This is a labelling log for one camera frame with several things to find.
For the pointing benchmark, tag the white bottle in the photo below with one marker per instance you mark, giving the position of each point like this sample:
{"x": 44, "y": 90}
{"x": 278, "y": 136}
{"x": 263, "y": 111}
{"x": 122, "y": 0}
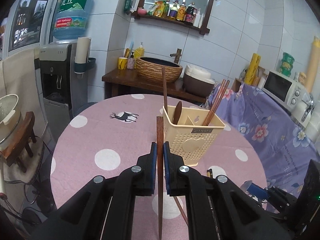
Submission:
{"x": 198, "y": 20}

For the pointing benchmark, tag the dark wooden stool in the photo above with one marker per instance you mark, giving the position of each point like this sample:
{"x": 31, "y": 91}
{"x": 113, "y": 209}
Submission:
{"x": 25, "y": 127}

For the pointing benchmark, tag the bamboo style faucet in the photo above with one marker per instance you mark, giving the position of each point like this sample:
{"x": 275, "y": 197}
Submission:
{"x": 176, "y": 56}

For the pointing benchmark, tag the short yellow roll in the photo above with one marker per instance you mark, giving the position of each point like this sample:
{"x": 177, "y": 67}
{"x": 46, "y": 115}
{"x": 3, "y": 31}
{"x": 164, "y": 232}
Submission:
{"x": 252, "y": 67}

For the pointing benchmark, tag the yellow pouch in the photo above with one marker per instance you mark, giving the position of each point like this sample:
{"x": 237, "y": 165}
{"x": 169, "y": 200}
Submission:
{"x": 156, "y": 8}

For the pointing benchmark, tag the purple floral cloth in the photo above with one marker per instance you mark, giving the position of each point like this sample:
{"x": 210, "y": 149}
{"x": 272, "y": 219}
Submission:
{"x": 275, "y": 142}

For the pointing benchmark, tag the reddish brown wooden chopstick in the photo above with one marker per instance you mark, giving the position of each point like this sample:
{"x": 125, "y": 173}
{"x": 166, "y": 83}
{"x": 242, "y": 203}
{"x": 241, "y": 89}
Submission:
{"x": 218, "y": 92}
{"x": 222, "y": 93}

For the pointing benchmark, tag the blue water jug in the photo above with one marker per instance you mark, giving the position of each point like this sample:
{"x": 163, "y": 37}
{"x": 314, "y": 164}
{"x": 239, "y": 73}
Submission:
{"x": 72, "y": 15}

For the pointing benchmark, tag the cream pot with lid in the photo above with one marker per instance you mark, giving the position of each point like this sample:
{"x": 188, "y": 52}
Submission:
{"x": 8, "y": 115}

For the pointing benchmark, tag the brown white rice cooker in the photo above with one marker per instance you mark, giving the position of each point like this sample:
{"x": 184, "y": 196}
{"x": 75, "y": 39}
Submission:
{"x": 197, "y": 83}

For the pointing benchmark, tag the amber sauce bottle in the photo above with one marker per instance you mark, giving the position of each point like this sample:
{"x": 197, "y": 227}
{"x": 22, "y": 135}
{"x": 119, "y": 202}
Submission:
{"x": 181, "y": 13}

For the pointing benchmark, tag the dark brown wooden chopstick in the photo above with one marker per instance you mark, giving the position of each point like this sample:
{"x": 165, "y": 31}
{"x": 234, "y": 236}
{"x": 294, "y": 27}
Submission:
{"x": 160, "y": 130}
{"x": 180, "y": 207}
{"x": 164, "y": 87}

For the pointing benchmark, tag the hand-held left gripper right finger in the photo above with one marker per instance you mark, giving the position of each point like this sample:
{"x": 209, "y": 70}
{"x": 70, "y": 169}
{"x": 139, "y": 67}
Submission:
{"x": 166, "y": 165}

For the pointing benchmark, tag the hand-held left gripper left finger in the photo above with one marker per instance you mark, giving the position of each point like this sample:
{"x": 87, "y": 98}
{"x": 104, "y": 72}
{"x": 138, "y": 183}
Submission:
{"x": 154, "y": 160}

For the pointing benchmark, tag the pink polka dot tablecloth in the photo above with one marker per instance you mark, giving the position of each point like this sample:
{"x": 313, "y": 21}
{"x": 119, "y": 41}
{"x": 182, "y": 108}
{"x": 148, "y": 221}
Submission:
{"x": 100, "y": 130}

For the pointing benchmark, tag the yellow soap bottle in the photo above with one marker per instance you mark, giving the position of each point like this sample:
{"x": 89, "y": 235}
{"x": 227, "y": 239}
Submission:
{"x": 139, "y": 52}

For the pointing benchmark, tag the toothbrush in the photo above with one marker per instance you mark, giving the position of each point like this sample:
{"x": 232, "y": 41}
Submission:
{"x": 130, "y": 48}

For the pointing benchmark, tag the tall cream paper roll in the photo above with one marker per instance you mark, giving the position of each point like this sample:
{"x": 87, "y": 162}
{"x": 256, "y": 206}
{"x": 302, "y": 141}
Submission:
{"x": 312, "y": 67}

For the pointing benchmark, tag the white microwave oven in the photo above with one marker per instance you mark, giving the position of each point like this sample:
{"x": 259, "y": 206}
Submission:
{"x": 275, "y": 86}

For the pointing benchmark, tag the pink dish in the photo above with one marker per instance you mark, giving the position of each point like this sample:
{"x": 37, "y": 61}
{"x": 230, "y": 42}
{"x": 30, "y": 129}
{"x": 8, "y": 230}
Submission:
{"x": 141, "y": 11}

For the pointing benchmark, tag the wooden vanity counter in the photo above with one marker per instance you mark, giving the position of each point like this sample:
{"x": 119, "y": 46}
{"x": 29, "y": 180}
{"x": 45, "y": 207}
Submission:
{"x": 125, "y": 78}

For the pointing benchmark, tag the green packet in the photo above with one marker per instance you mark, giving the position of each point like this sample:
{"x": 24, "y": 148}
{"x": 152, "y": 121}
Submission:
{"x": 128, "y": 2}

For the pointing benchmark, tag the paper cup stack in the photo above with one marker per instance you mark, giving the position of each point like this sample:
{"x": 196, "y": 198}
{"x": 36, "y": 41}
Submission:
{"x": 83, "y": 50}

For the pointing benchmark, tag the window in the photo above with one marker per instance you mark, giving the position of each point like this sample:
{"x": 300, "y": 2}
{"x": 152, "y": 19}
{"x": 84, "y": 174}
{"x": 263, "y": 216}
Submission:
{"x": 30, "y": 17}

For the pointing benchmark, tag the dark blue cup holder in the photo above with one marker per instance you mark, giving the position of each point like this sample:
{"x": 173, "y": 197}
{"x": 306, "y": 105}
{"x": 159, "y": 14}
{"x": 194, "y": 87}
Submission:
{"x": 86, "y": 66}

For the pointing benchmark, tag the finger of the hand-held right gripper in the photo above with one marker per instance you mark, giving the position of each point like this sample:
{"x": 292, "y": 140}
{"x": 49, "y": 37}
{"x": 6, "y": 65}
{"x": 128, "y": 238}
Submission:
{"x": 258, "y": 191}
{"x": 282, "y": 200}

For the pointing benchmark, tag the dark soy sauce bottle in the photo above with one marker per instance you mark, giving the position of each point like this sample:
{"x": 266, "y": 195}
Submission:
{"x": 190, "y": 16}

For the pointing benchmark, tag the beige jar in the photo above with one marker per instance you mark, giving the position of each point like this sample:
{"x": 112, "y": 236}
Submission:
{"x": 302, "y": 78}

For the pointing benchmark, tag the purple label sauce bottle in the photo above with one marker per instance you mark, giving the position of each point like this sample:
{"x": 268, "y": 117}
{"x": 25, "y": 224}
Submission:
{"x": 174, "y": 11}

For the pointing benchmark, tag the woven wash basin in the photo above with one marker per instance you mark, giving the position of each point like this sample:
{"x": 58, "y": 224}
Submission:
{"x": 157, "y": 72}

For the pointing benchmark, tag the yellow cup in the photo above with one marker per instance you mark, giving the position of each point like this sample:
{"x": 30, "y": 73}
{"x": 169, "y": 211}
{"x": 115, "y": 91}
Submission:
{"x": 122, "y": 63}

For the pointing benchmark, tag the glass jar with wooden lid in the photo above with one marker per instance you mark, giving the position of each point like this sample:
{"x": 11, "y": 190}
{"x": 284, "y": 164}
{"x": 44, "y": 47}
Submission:
{"x": 261, "y": 77}

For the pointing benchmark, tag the cream plastic utensil holder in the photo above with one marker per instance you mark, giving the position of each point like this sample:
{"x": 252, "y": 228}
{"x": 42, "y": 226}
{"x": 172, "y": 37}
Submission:
{"x": 195, "y": 145}

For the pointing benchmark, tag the grey water dispenser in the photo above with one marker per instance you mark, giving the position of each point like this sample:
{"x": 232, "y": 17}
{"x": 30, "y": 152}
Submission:
{"x": 55, "y": 80}

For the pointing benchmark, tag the brown wooden spoon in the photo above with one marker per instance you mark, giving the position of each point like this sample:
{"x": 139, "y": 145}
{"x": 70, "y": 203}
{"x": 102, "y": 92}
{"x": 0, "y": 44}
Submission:
{"x": 178, "y": 110}

